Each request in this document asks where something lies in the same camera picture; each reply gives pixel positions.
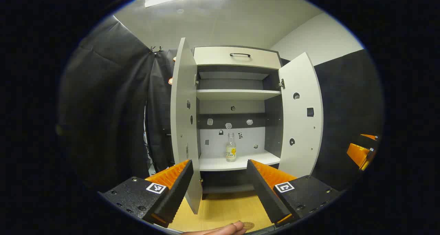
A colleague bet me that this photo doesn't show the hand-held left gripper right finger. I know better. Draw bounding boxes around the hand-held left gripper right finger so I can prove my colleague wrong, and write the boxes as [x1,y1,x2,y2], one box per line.
[246,159,344,225]

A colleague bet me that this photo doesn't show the white cabinet drawer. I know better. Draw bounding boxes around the white cabinet drawer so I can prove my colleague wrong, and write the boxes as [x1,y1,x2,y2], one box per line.
[194,46,282,70]

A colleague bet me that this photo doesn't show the white cabinet shelf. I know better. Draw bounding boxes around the white cabinet shelf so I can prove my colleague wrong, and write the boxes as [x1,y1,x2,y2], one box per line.
[197,89,282,100]
[199,151,281,172]

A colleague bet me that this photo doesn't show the white cabinet door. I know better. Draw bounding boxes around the white cabinet door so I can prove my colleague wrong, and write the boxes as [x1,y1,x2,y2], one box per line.
[170,38,203,215]
[278,52,323,179]

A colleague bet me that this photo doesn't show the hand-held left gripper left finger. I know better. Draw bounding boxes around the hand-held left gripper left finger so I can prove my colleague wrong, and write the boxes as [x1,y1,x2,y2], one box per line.
[98,159,194,228]

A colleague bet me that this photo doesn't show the clear glass bottle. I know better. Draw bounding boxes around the clear glass bottle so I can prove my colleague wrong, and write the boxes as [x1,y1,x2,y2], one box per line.
[225,132,237,162]

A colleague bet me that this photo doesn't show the white and grey cabinet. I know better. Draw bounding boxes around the white and grey cabinet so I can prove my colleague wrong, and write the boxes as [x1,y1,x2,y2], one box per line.
[192,45,285,200]

